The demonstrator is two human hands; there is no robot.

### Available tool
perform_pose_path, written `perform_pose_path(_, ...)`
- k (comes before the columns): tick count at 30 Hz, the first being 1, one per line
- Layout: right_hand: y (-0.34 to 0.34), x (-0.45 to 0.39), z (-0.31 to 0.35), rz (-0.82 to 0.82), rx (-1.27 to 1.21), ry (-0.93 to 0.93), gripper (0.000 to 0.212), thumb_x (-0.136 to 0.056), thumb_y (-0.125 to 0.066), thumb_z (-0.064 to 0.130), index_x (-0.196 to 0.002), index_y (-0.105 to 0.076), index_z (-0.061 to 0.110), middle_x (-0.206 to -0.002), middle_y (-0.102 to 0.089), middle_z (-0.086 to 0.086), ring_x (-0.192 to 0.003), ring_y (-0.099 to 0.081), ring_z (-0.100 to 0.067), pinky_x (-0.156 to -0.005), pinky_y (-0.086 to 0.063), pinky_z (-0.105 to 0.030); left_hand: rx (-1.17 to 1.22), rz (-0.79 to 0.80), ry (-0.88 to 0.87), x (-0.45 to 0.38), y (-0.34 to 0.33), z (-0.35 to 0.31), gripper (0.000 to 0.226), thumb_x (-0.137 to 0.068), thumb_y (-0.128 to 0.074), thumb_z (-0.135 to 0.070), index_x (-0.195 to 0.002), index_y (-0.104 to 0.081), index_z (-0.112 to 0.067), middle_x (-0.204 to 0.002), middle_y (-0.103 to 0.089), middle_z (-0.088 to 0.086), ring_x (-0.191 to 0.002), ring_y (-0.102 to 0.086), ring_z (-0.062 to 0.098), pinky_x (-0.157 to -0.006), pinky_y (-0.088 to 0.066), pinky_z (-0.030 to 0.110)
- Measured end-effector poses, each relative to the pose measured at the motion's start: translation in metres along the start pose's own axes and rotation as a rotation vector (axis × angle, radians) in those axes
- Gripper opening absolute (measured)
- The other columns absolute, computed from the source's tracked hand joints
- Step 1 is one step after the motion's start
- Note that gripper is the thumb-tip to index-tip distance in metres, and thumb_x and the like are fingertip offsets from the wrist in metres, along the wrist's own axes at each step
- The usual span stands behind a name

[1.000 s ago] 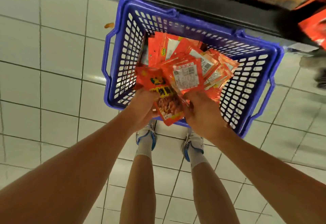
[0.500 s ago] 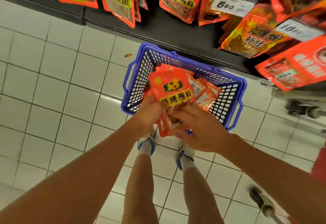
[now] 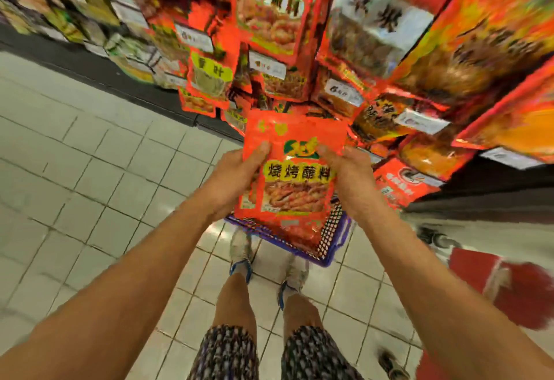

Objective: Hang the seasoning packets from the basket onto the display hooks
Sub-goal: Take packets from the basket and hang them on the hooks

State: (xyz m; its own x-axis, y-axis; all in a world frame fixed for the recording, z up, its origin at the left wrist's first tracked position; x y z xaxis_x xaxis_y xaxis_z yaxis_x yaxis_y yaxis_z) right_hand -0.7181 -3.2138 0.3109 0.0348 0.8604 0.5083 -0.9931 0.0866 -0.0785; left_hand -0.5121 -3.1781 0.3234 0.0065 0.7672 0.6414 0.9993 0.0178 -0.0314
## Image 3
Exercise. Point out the person's left hand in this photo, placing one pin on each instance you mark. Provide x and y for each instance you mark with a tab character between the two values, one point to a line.
229	185

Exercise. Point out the person's right hand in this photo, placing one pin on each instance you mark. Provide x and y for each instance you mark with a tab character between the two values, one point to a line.
355	185

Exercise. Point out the blue plastic basket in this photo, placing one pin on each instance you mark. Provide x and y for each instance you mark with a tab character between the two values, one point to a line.
333	241

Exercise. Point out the red barbecue dip seasoning packet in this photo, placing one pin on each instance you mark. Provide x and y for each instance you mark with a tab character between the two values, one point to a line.
294	194

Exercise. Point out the pile of red seasoning packets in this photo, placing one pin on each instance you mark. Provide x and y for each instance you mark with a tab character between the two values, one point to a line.
303	235

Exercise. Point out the person's right forearm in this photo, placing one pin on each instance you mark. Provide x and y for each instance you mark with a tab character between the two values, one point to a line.
459	306

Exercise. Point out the person's left forearm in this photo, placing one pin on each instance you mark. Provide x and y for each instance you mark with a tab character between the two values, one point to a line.
112	315

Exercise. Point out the person's left leg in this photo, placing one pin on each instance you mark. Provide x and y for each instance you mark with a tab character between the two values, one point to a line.
235	302

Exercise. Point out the person's leg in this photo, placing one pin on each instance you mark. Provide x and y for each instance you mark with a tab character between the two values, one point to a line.
303	313
235	302

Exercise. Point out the person's right leg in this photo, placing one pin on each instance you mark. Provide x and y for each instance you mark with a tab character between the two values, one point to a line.
303	313

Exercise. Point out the grey left shoe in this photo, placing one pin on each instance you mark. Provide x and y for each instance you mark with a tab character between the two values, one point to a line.
241	250

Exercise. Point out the grey shoe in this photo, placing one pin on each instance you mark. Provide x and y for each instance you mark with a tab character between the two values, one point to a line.
241	250
294	276

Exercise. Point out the hanging display of seasoning packets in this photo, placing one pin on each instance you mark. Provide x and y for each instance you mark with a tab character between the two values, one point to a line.
346	92

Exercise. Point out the grey right shoe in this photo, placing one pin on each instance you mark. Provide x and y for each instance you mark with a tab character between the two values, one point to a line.
294	276

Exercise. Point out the dark patterned shorts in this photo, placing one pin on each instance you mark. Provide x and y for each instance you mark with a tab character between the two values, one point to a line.
320	358

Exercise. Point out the rows of hanging red packets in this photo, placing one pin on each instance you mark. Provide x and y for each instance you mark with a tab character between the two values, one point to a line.
268	3

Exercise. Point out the assorted green brown packets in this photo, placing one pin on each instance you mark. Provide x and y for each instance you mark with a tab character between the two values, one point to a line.
69	3

